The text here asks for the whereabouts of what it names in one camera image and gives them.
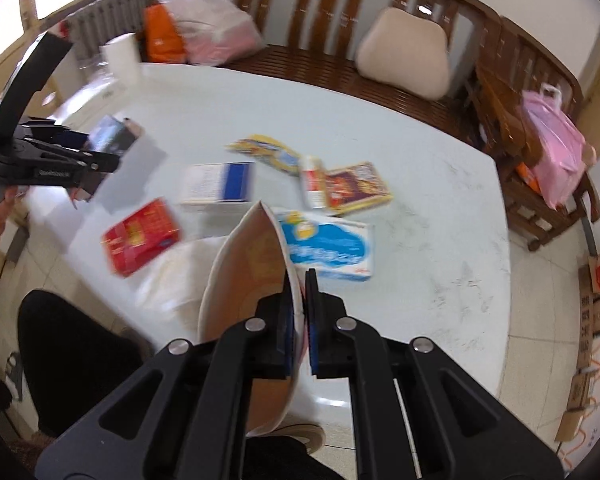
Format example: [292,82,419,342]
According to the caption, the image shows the small white red bottle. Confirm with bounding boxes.
[299,155,327,209]

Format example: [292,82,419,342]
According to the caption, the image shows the blue white medicine box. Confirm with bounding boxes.
[180,162,254,206]

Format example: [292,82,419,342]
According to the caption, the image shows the cardboard boxes on floor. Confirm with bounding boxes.
[555,254,600,443]

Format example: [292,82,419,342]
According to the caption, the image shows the person's black trouser leg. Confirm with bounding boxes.
[17,289,155,438]

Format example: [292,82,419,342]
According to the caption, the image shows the pink white plastic bag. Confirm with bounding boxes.
[157,0,265,66]

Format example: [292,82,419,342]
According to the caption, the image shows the blue white tissue pack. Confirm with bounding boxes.
[273,208,374,281]

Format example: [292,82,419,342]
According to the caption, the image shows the yellow blue snack wrapper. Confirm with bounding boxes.
[226,134,300,177]

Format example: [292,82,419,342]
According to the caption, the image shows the red snack box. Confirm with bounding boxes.
[102,198,181,278]

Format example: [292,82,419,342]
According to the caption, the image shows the beige cushion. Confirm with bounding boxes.
[354,8,451,101]

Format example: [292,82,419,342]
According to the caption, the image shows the dark snack packet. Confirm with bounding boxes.
[84,115,144,157]

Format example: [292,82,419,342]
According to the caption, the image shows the orange plastic bag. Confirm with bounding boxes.
[145,3,187,64]

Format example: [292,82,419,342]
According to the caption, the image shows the brown yellow snack bag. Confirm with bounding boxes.
[325,162,393,216]

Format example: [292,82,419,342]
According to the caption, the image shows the white paper towel roll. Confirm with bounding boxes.
[100,32,142,87]

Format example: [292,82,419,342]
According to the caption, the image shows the pink bag on chair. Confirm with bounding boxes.
[516,84,597,210]

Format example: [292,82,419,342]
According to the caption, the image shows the wooden bench sofa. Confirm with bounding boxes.
[229,0,582,140]

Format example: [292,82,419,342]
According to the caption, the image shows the white radiator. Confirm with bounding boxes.
[62,0,149,67]

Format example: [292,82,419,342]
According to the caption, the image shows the wooden armchair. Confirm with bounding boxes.
[470,67,600,252]

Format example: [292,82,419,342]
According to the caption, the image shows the white paper bowl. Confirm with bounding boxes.
[197,202,306,437]

